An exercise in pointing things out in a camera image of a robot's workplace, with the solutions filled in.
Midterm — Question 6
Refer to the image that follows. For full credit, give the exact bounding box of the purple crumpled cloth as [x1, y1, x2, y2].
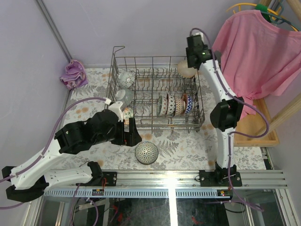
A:
[60, 59, 88, 90]

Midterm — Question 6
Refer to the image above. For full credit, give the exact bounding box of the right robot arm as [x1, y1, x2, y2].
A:
[186, 34, 243, 186]

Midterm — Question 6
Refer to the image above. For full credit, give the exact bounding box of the white wrist camera, left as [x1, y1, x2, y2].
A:
[105, 98, 126, 122]

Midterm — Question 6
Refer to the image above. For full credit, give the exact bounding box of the aluminium frame rail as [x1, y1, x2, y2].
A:
[35, 169, 289, 189]

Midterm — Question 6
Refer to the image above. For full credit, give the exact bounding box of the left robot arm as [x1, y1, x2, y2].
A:
[2, 110, 142, 203]

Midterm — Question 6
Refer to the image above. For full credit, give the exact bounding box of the teal clothes hanger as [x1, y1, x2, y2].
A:
[254, 4, 298, 31]

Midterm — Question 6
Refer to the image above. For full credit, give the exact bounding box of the brown lattice patterned bowl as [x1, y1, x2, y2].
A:
[174, 97, 184, 116]

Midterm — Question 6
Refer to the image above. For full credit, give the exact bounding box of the corner aluminium post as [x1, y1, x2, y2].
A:
[34, 0, 72, 62]

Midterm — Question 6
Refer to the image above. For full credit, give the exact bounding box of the grey wire dish rack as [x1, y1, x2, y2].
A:
[106, 46, 205, 132]

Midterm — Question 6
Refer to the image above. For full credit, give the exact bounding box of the black patterned bowl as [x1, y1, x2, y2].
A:
[135, 141, 159, 165]

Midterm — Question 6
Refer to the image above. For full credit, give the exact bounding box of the wooden tray frame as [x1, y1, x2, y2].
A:
[213, 63, 280, 147]

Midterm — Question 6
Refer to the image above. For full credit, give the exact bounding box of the white bowl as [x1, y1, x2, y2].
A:
[161, 97, 168, 115]
[166, 94, 176, 116]

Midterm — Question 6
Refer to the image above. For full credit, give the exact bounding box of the yellow clothes hanger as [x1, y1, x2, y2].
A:
[226, 0, 301, 32]

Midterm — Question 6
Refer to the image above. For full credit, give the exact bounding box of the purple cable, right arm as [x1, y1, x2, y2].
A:
[190, 27, 270, 212]

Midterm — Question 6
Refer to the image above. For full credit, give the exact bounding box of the slotted cable duct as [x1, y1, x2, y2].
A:
[44, 188, 233, 199]

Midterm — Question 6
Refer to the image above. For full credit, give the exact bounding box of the floral table mat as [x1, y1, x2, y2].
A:
[57, 68, 266, 170]

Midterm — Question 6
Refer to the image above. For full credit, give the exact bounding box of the grey dotted bowl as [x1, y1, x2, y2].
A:
[115, 89, 134, 105]

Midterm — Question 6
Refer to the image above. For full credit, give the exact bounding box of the yellow floral bowl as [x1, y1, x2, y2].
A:
[123, 107, 134, 125]

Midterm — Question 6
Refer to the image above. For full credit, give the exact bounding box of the white wrist camera, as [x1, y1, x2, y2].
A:
[194, 32, 204, 41]
[105, 98, 126, 122]

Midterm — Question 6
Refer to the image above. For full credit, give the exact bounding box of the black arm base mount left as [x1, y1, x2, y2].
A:
[101, 171, 118, 187]

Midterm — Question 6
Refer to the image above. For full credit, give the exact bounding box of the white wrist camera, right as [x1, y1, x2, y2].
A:
[194, 32, 204, 41]

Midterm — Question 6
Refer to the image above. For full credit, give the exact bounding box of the blue zigzag bowl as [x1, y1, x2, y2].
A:
[185, 95, 194, 114]

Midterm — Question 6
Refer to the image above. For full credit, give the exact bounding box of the red diamond patterned bowl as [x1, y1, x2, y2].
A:
[182, 93, 188, 103]

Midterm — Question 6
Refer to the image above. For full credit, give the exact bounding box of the green diamond patterned bowl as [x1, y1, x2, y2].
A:
[157, 95, 163, 116]

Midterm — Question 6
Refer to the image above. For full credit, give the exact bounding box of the pink t-shirt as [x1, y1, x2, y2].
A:
[213, 10, 301, 105]

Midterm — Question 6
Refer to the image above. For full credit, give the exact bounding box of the cream bowl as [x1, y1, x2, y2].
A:
[177, 60, 197, 78]

